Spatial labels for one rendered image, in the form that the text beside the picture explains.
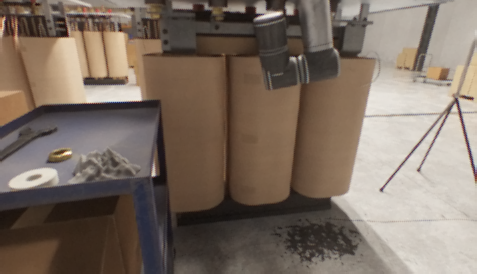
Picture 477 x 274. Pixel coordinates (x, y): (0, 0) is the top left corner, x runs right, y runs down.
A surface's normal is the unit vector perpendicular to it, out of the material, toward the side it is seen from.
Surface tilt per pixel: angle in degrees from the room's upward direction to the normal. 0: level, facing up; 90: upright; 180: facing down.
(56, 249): 26
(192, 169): 90
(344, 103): 90
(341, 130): 90
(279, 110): 90
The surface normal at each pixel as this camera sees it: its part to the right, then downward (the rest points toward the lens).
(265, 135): 0.21, 0.33
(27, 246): 0.13, -0.70
